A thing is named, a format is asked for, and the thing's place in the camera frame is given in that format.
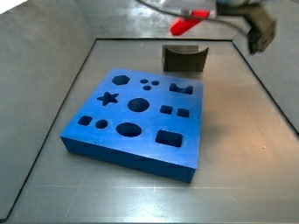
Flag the black curved cradle stand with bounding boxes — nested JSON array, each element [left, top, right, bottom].
[[164, 45, 210, 72]]

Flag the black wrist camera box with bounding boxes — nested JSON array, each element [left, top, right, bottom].
[[218, 3, 277, 55]]

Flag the red hexagonal prism block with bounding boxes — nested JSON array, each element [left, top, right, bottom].
[[170, 10, 212, 36]]

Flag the blue foam shape-sorter board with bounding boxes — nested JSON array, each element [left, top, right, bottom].
[[61, 68, 204, 183]]

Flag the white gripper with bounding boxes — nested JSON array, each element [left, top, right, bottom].
[[162, 0, 217, 18]]

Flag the black cable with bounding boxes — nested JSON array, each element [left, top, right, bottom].
[[134, 0, 250, 36]]

